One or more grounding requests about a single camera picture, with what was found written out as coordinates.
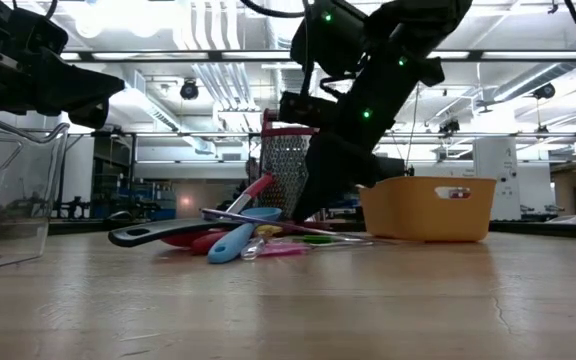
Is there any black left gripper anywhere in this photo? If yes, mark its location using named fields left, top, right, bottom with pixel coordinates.
left=0, top=0, right=127, bottom=130

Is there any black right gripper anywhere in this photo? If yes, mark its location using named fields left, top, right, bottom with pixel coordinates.
left=292, top=74, right=409, bottom=223

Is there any red metal box grater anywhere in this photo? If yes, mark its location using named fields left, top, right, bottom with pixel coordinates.
left=259, top=108, right=319, bottom=221

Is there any red slotted spatula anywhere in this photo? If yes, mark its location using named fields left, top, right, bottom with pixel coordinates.
left=160, top=172, right=277, bottom=250

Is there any iridescent metal utensil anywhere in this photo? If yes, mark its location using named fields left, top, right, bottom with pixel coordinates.
left=200, top=207, right=369, bottom=242

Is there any blue silicone spoon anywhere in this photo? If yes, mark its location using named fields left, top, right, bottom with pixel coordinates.
left=206, top=206, right=284, bottom=265

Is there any red silicone spoon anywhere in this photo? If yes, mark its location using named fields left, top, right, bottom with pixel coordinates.
left=190, top=230, right=230, bottom=256

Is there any black nylon spatula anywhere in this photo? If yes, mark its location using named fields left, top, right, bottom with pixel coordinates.
left=107, top=217, right=234, bottom=249

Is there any dark computer monitor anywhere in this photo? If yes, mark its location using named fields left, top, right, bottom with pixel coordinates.
left=375, top=156, right=408, bottom=182

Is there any yellow plastic bin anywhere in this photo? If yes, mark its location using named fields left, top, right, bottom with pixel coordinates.
left=359, top=175, right=498, bottom=244

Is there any black ceiling spotlight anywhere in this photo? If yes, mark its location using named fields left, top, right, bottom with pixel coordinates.
left=437, top=118, right=462, bottom=136
left=179, top=78, right=201, bottom=102
left=532, top=82, right=557, bottom=101

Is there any blue storage shelving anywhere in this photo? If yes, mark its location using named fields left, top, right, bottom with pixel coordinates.
left=90, top=137, right=178, bottom=222

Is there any clear plastic bin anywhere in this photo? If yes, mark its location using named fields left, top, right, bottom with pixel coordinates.
left=0, top=104, right=72, bottom=275

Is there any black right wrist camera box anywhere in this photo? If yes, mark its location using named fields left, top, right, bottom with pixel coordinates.
left=277, top=91, right=342, bottom=130

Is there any black frame crossbar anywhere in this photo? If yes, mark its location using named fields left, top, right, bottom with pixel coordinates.
left=65, top=130, right=576, bottom=140

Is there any black overhead frame beam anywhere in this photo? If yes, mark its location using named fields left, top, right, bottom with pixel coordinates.
left=60, top=49, right=576, bottom=64

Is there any silver ceiling air duct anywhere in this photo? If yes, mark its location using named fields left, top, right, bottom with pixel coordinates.
left=262, top=0, right=319, bottom=109

